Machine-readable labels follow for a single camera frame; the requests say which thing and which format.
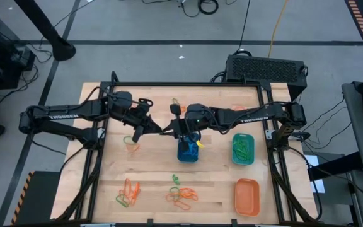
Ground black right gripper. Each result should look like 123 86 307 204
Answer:
163 103 216 153

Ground blue rubber band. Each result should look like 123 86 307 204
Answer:
187 141 199 158
181 143 199 160

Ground orange plastic basket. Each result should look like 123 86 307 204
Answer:
234 178 261 218

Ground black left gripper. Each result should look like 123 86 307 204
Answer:
126 103 163 143

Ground black pole stand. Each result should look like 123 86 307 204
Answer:
13 0 77 62

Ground black coiled cable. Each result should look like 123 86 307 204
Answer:
180 0 220 18

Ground black floor cables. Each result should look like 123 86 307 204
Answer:
297 96 353 151
0 42 54 105

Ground black hanging cable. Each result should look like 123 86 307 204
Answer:
233 0 252 56

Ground grey desk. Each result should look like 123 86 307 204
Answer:
341 81 363 176

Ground white sheet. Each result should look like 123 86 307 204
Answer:
303 154 326 194

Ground black mesh computer case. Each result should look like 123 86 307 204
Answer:
224 54 308 102

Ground yellow hanging cable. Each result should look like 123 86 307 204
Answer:
267 0 289 59

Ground green plastic basket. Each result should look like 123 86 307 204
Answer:
231 132 255 166

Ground blue plastic basket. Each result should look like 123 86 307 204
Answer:
176 132 200 163

